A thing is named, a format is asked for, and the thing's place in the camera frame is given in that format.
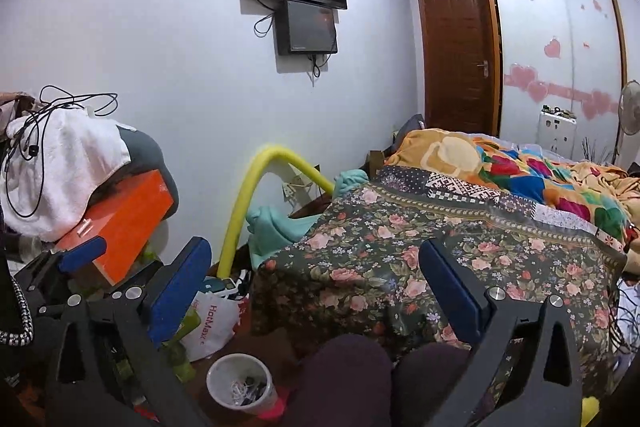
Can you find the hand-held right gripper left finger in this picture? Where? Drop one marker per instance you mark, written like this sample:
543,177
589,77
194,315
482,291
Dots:
175,292

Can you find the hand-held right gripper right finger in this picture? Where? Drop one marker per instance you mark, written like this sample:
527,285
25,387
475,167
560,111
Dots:
452,292

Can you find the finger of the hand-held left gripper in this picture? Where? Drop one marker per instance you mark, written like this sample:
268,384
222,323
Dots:
82,254

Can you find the white cup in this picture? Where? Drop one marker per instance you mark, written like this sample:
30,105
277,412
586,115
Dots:
220,387

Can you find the white plastic bag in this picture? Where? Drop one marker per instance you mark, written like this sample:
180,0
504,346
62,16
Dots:
212,322

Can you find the orange box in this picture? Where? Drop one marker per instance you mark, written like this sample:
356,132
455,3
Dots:
125,222

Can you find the green plastic packaging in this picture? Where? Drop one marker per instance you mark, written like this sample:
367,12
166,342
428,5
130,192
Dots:
182,347

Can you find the floral tablecloth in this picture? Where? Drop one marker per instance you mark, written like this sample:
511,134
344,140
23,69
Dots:
375,257

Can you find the person's right leg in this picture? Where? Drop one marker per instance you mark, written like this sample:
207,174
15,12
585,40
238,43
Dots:
430,382

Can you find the person's leg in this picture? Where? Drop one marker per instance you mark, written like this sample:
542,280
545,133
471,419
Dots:
340,382
430,382

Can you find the white towel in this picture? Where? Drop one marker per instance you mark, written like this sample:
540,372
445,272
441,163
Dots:
65,157

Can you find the dark patchwork blanket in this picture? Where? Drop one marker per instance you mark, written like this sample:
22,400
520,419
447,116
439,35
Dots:
450,187

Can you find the teal cloth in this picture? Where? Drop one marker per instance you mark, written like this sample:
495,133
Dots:
350,182
275,232
312,207

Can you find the yellow foam tube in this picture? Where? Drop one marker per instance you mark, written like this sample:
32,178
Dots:
250,187

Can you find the orange colourful blanket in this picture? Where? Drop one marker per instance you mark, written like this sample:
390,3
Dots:
500,162

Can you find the person's left leg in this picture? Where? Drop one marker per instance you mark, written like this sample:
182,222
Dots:
340,382

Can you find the cardboard box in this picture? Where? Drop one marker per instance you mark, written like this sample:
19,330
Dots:
379,163

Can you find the pink floor object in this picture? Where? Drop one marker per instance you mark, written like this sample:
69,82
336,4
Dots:
274,407

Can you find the dark purple pillow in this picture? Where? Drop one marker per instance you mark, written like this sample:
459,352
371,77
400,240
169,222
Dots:
409,129

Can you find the yellow object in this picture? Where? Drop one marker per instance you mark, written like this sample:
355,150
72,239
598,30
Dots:
591,413

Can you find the white appliance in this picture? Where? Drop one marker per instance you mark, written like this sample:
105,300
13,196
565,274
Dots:
556,132

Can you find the dark twig decoration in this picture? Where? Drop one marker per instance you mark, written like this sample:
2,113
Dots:
596,152

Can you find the brown wooden door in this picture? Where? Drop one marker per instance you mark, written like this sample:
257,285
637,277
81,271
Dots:
452,57

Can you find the standing fan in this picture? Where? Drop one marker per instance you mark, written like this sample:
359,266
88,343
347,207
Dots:
631,107

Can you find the white wardrobe with heart stickers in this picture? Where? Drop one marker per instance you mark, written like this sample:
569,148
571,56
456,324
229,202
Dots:
555,32

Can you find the small black monitor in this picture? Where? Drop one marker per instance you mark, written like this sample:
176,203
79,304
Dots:
306,27

